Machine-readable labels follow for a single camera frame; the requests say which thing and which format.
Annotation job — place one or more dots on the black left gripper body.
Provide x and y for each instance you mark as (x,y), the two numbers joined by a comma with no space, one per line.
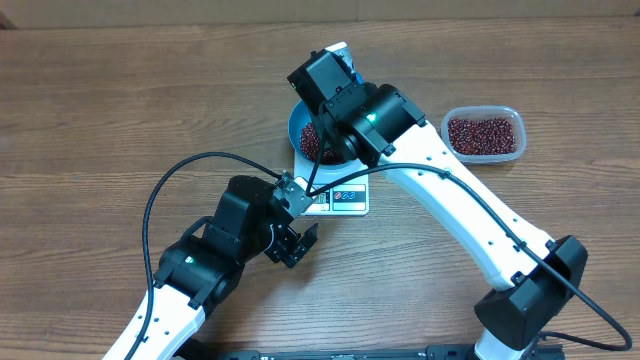
(282,243)

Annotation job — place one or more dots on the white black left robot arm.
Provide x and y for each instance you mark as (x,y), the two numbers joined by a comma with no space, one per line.
(205,265)

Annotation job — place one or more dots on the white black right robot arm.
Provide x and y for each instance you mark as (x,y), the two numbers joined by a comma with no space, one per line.
(528,271)

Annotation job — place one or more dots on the white digital kitchen scale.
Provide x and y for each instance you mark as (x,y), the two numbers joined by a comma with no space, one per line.
(348,199)

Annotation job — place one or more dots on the blue plastic bowl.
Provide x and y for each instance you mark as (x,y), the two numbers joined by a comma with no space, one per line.
(298,120)

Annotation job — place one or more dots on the clear plastic container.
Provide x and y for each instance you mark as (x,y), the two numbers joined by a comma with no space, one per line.
(477,113)

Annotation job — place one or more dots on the red adzuki beans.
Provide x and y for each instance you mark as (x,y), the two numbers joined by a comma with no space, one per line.
(493,136)

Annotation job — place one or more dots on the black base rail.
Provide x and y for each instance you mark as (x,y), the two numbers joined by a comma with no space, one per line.
(340,355)

